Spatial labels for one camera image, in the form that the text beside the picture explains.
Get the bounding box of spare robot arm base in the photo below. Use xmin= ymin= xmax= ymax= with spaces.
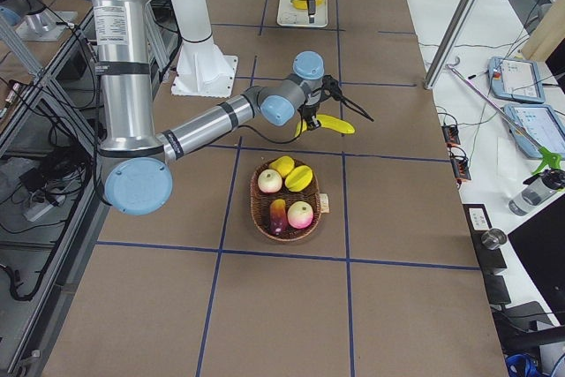
xmin=1 ymin=0 xmax=64 ymax=41

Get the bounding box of basket paper tag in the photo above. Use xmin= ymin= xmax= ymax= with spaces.
xmin=320 ymin=193 xmax=330 ymax=214

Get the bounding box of brown wicker basket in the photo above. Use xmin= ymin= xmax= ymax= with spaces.
xmin=250 ymin=159 xmax=321 ymax=242

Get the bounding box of white bear tray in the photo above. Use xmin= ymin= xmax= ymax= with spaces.
xmin=276 ymin=0 xmax=328 ymax=28

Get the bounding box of yellow pear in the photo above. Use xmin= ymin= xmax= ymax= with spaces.
xmin=268 ymin=155 xmax=295 ymax=178

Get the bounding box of yellow starfruit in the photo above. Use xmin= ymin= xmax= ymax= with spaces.
xmin=284 ymin=165 xmax=313 ymax=192

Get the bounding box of red green apple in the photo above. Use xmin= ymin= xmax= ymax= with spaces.
xmin=287 ymin=201 xmax=313 ymax=230

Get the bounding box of dark purple plum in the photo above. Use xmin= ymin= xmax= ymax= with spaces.
xmin=269 ymin=199 xmax=289 ymax=236

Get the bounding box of upper orange circuit module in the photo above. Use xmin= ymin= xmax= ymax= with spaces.
xmin=441 ymin=124 xmax=461 ymax=147

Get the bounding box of orange circuit module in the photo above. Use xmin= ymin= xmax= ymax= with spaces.
xmin=450 ymin=155 xmax=471 ymax=183
xmin=441 ymin=124 xmax=461 ymax=147

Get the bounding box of lower orange circuit module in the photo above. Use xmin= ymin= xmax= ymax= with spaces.
xmin=450 ymin=155 xmax=471 ymax=183

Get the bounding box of upper teach pendant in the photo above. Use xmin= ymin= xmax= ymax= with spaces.
xmin=487 ymin=57 xmax=546 ymax=104

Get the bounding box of teach pendant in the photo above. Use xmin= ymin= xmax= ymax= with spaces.
xmin=487 ymin=57 xmax=546 ymax=104
xmin=503 ymin=104 xmax=564 ymax=156

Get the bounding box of small steel cup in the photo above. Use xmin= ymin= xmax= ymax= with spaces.
xmin=480 ymin=228 xmax=508 ymax=251

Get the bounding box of lower teach pendant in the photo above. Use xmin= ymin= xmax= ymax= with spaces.
xmin=503 ymin=104 xmax=564 ymax=156

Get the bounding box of clear water bottle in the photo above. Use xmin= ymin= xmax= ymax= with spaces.
xmin=508 ymin=169 xmax=564 ymax=216

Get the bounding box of black laptop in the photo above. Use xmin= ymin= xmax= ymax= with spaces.
xmin=509 ymin=196 xmax=564 ymax=324

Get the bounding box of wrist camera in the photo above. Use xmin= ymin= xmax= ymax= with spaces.
xmin=320 ymin=74 xmax=343 ymax=102

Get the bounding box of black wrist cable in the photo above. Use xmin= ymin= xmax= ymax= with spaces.
xmin=240 ymin=85 xmax=375 ymax=145

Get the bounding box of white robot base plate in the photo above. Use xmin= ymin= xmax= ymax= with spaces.
xmin=171 ymin=51 xmax=238 ymax=98

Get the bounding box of aluminium frame post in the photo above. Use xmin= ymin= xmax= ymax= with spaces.
xmin=424 ymin=0 xmax=478 ymax=90

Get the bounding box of aluminium frame rack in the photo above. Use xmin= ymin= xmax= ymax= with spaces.
xmin=0 ymin=1 xmax=186 ymax=377

